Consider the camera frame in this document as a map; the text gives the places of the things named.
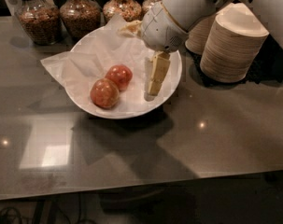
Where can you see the red apple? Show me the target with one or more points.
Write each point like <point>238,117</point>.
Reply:
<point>121,75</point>
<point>104,93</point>

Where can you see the white paper liner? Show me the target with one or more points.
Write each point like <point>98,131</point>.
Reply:
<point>94,56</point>

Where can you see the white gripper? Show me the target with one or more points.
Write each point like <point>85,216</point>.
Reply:
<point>161,32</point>

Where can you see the white bowl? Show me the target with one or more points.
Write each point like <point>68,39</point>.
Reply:
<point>169,84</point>

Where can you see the leftmost glass cereal jar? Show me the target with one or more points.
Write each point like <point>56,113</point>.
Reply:
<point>40,20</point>

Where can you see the rear paper bowl stack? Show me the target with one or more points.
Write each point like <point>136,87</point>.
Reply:
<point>199,34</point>

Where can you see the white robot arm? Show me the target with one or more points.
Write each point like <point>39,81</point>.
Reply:
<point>268,63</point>

